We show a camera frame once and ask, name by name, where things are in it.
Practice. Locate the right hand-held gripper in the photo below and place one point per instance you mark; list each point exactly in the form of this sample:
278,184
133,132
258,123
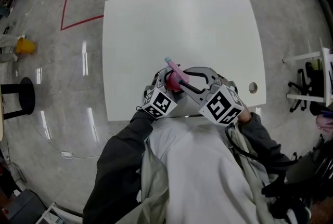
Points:
221,106

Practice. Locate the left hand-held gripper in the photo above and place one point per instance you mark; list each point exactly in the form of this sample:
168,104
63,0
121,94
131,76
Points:
158,104

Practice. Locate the pink round container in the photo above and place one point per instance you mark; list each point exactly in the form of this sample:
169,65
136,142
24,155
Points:
172,85

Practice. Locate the pink spray bottle cap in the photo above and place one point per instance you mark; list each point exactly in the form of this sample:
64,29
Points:
178,71

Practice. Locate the person's right forearm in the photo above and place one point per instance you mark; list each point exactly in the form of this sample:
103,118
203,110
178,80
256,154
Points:
268,139

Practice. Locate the person's left forearm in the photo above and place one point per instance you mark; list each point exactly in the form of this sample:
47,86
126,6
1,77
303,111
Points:
117,165

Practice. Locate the person's right hand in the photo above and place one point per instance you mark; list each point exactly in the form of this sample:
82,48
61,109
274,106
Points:
245,113

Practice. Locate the person's torso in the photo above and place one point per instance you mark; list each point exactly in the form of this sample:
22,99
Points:
203,178

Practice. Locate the black office chair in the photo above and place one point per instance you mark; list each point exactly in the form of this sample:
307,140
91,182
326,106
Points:
305,87

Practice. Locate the white desk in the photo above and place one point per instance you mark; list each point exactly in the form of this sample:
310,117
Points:
326,74

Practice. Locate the white power adapter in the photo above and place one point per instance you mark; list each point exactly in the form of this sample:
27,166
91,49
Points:
66,155

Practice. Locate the pink rounded object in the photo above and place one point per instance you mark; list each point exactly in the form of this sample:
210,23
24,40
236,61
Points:
324,121

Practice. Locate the black seat chair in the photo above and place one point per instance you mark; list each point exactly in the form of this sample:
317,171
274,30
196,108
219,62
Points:
307,173

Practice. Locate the yellow bucket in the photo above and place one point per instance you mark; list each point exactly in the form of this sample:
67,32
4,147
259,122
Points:
25,46

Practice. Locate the grey equipment case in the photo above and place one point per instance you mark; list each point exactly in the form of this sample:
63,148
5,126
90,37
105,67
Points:
20,207

